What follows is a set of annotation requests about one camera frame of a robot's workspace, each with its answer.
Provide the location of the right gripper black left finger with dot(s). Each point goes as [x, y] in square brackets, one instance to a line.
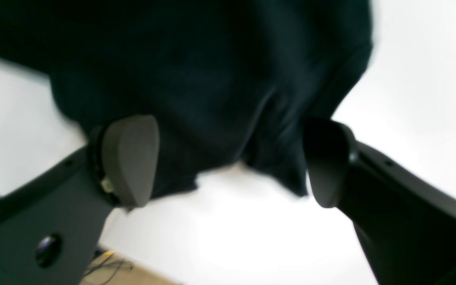
[50, 227]

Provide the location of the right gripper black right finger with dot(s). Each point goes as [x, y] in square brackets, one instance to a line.
[406, 227]

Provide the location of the black t-shirt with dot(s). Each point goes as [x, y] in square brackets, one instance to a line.
[226, 80]

